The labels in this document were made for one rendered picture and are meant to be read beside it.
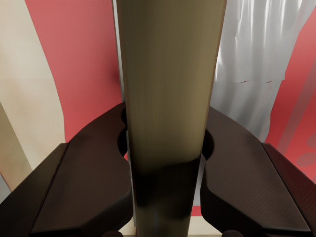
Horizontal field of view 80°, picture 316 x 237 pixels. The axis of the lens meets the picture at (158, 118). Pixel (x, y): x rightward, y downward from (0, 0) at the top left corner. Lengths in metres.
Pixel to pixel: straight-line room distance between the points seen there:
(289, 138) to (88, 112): 0.21
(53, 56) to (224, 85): 0.15
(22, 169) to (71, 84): 0.12
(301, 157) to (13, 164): 0.31
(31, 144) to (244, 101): 0.22
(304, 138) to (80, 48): 0.24
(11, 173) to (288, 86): 0.28
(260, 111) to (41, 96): 0.20
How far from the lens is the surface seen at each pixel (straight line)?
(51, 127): 0.22
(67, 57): 0.18
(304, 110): 0.23
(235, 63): 0.17
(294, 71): 0.21
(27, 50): 0.19
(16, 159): 0.25
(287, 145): 0.25
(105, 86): 0.18
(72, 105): 0.20
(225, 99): 0.18
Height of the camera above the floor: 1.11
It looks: 59 degrees down
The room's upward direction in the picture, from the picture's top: 179 degrees clockwise
